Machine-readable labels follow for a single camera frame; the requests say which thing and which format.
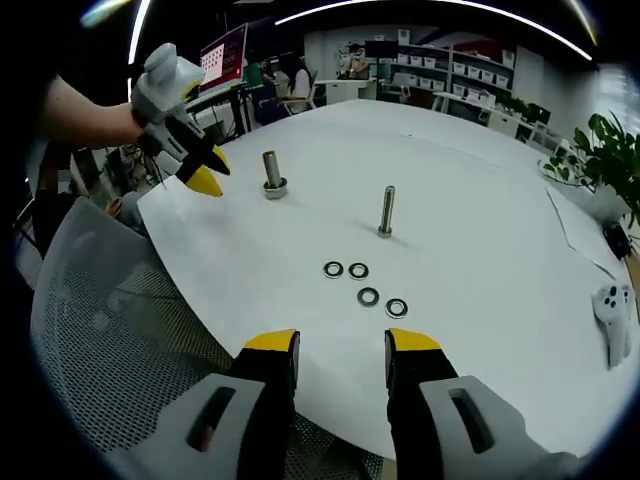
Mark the thin threaded steel stud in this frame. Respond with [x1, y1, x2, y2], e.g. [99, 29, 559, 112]
[377, 185, 398, 240]

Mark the computer monitor with pink screen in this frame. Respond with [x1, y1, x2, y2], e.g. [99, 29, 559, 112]
[198, 22, 250, 96]

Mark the shelving with white bins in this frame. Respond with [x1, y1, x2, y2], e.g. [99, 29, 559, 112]
[393, 40, 517, 102]

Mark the small black device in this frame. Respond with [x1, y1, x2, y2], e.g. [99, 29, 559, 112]
[602, 222, 631, 260]

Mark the thick threaded steel stud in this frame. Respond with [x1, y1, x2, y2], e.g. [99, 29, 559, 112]
[262, 149, 291, 201]

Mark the white handheld controller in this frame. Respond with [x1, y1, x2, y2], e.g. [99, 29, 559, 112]
[592, 282, 634, 371]

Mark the white plant pot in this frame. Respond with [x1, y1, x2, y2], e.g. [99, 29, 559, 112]
[583, 187, 632, 225]

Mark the grey mesh office chair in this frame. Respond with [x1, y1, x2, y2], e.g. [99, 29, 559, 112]
[29, 197, 386, 480]

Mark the green potted plant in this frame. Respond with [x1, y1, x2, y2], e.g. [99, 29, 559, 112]
[541, 112, 640, 231]

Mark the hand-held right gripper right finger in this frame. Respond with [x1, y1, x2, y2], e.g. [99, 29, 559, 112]
[383, 327, 581, 480]

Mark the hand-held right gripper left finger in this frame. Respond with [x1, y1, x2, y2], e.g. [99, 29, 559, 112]
[122, 328, 303, 480]

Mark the short curved ceiling light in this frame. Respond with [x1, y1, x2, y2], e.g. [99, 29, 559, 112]
[127, 0, 154, 66]

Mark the long curved ceiling light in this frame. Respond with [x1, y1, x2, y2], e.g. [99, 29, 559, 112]
[274, 0, 594, 62]

